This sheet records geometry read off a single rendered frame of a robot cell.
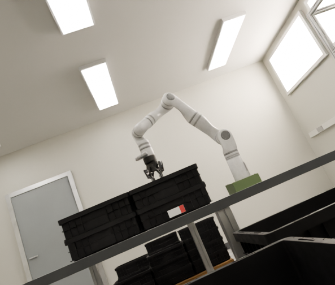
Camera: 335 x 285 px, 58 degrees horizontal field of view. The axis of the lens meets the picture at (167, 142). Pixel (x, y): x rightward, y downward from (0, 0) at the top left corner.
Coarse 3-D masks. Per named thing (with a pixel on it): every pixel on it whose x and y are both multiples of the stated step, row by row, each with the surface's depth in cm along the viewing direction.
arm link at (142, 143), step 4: (132, 132) 177; (132, 136) 178; (136, 140) 176; (140, 140) 173; (144, 140) 172; (148, 140) 174; (140, 144) 172; (144, 144) 172; (148, 144) 172; (140, 148) 172
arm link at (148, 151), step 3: (147, 147) 171; (150, 147) 173; (141, 150) 172; (144, 150) 171; (147, 150) 170; (150, 150) 171; (141, 153) 172; (144, 153) 165; (147, 153) 170; (150, 153) 170; (153, 153) 171; (138, 156) 168; (141, 156) 167; (144, 156) 168; (138, 159) 170
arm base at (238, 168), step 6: (228, 156) 184; (234, 156) 182; (240, 156) 185; (228, 162) 185; (234, 162) 182; (240, 162) 182; (234, 168) 182; (240, 168) 181; (246, 168) 183; (234, 174) 182; (240, 174) 180; (246, 174) 181
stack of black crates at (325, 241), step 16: (288, 240) 46; (304, 240) 42; (320, 240) 38; (256, 256) 47; (272, 256) 47; (288, 256) 48; (304, 256) 43; (320, 256) 38; (224, 272) 47; (240, 272) 47; (256, 272) 47; (272, 272) 47; (288, 272) 47; (304, 272) 45; (320, 272) 40
